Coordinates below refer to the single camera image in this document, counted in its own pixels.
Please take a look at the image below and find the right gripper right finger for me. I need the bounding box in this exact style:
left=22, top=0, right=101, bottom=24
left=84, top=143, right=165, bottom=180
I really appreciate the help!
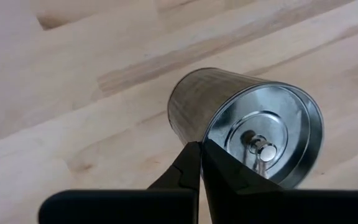
left=201, top=139, right=358, bottom=224

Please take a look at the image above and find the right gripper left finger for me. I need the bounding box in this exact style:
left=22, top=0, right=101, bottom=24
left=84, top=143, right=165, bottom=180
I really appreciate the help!
left=38, top=141, right=203, bottom=224

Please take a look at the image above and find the brown tin can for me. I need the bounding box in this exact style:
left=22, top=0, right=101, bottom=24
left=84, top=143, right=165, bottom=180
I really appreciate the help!
left=167, top=67, right=324, bottom=190

